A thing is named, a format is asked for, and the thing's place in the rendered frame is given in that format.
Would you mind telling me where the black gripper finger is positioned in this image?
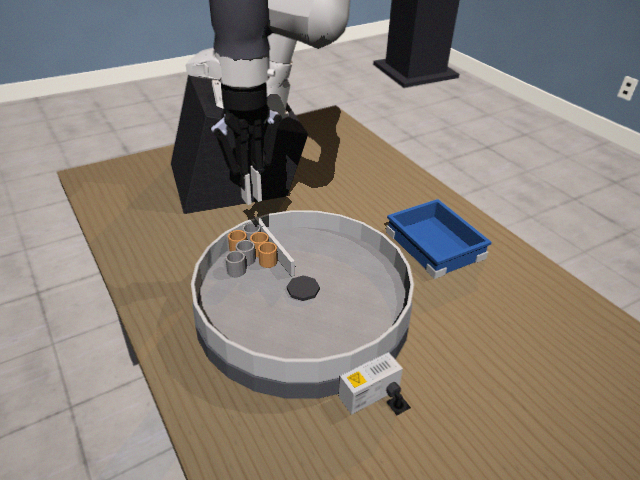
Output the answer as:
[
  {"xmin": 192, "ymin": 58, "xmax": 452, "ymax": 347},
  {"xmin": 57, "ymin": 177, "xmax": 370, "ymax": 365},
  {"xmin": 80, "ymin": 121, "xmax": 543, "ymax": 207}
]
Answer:
[
  {"xmin": 210, "ymin": 118, "xmax": 251, "ymax": 205},
  {"xmin": 249, "ymin": 110, "xmax": 282, "ymax": 202}
]

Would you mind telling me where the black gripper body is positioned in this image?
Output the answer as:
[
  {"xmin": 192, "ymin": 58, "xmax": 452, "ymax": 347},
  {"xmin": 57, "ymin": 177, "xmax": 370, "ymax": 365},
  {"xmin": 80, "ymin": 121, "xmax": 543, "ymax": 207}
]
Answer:
[{"xmin": 221, "ymin": 82, "xmax": 270, "ymax": 135}]

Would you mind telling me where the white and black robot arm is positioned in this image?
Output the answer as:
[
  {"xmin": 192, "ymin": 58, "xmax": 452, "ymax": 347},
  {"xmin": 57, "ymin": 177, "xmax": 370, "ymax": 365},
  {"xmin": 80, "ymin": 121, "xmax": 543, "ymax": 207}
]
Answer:
[{"xmin": 186, "ymin": 0, "xmax": 350, "ymax": 119}]

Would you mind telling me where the grey metal bushing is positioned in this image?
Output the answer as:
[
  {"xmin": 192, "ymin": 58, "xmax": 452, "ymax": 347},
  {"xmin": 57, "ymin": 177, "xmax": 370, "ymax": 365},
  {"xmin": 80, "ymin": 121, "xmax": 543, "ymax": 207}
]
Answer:
[
  {"xmin": 236, "ymin": 240, "xmax": 256, "ymax": 266},
  {"xmin": 225, "ymin": 251, "xmax": 246, "ymax": 277},
  {"xmin": 242, "ymin": 222, "xmax": 261, "ymax": 240}
]

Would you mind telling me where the blue plastic crate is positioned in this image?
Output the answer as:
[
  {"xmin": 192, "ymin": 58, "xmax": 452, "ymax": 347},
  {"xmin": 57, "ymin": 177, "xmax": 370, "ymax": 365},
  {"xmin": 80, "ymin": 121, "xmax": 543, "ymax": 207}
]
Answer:
[{"xmin": 386, "ymin": 199, "xmax": 492, "ymax": 279}]

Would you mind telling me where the bronze bushing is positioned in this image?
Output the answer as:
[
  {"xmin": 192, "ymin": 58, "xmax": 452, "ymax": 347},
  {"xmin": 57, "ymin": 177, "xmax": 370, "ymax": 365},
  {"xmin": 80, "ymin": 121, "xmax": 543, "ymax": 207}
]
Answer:
[
  {"xmin": 250, "ymin": 232, "xmax": 269, "ymax": 257},
  {"xmin": 228, "ymin": 230, "xmax": 247, "ymax": 252},
  {"xmin": 258, "ymin": 242, "xmax": 277, "ymax": 268}
]

